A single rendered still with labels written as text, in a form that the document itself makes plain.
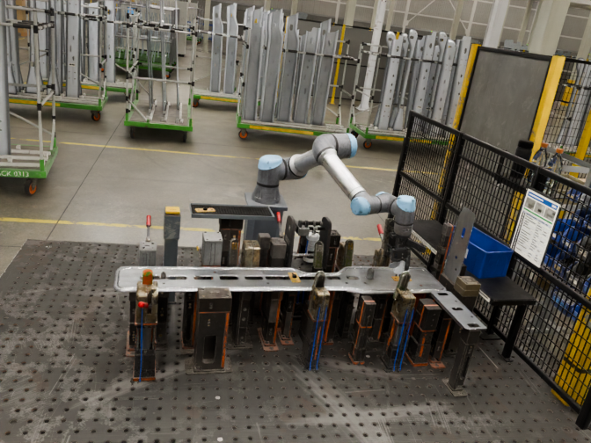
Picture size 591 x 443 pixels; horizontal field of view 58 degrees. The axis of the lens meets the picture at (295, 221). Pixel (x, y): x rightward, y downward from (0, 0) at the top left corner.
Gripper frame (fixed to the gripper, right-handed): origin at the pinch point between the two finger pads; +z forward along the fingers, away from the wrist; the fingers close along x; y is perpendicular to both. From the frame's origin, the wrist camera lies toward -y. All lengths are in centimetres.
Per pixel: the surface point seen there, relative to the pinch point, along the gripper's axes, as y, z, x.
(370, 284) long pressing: 14.6, 2.7, 0.8
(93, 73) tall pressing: 220, 38, -959
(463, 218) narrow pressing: -29.2, -21.8, -5.7
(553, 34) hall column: -517, -70, -580
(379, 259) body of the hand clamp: 2.7, 1.7, -18.5
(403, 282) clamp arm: 5.8, -3.7, 12.7
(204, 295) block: 85, -8, 14
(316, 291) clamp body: 42.7, -4.4, 13.8
